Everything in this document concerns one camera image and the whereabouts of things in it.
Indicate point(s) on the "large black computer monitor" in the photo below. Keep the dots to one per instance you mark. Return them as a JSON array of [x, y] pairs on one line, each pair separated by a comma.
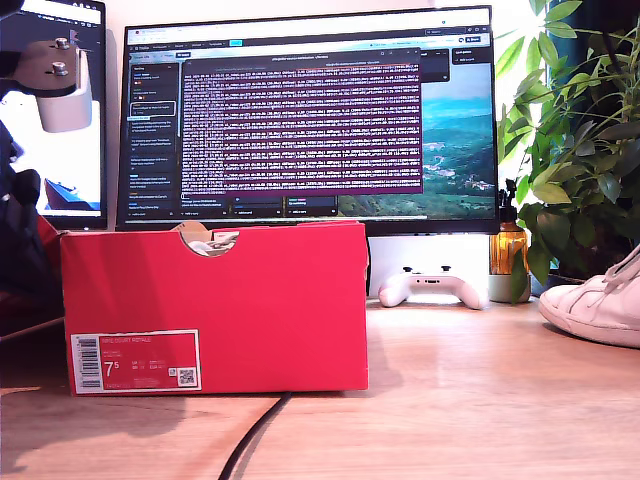
[[300, 125]]

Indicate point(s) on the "black plant tray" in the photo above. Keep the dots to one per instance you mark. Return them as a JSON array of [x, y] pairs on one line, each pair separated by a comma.
[[560, 281]]

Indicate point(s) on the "green leafy houseplant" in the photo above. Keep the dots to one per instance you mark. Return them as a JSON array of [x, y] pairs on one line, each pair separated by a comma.
[[575, 165]]

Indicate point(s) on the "amber pump bottle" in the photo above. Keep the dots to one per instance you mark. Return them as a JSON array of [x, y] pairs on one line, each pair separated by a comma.
[[507, 250]]

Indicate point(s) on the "small black computer monitor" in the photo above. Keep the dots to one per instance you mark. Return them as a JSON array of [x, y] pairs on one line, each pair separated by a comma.
[[75, 165]]

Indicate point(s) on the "brown cardboard insert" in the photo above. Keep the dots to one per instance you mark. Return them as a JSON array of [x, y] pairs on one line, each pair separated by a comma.
[[195, 232]]

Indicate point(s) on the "red shoebox lid white logo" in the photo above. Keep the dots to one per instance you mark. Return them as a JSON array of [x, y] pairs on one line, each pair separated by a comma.
[[47, 230]]

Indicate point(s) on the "white game controller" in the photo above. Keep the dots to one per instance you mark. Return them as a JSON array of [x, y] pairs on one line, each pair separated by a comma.
[[425, 287]]

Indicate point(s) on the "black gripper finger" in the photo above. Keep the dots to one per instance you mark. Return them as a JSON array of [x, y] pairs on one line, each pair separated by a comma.
[[25, 250]]

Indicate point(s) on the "red cardboard shoebox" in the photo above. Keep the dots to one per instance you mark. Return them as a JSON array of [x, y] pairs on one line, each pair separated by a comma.
[[250, 310]]

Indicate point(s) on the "pale green plant pot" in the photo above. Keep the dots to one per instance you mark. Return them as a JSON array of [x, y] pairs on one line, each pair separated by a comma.
[[500, 289]]

